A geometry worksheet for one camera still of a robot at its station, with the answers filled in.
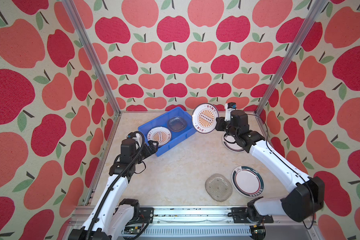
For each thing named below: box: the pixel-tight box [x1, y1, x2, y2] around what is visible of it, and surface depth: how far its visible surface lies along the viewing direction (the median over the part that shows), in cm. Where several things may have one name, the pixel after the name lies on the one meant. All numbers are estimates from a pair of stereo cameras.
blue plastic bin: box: [138, 106, 197, 157], surface depth 111 cm
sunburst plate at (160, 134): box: [147, 126, 172, 147], surface depth 106 cm
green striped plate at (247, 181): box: [231, 166, 265, 198], surface depth 86 cm
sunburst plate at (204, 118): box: [191, 103, 220, 134], surface depth 87 cm
